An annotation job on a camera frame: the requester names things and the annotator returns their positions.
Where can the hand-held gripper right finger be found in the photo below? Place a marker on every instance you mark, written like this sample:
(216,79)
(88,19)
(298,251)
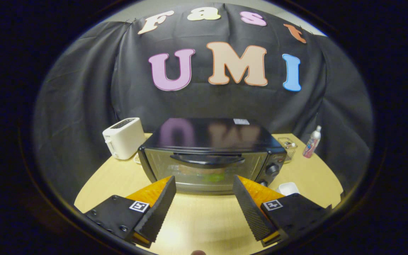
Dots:
(250,209)

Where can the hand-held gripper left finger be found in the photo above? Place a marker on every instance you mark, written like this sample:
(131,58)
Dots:
(161,209)

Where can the bread and lettuce sandwich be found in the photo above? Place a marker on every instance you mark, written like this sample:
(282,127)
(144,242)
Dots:
(204,172)

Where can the black toaster oven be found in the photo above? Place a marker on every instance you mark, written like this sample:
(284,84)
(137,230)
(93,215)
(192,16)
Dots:
(207,138)

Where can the white pop-up toaster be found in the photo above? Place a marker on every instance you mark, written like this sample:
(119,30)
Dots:
(126,138)

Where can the white rectangular tray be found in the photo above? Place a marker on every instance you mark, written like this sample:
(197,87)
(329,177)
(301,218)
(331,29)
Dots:
(288,188)

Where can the small white tube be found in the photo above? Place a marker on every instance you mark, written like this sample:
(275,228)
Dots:
(290,144)

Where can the pink label bottle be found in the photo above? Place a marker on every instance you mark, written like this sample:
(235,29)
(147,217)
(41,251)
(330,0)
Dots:
(312,143)

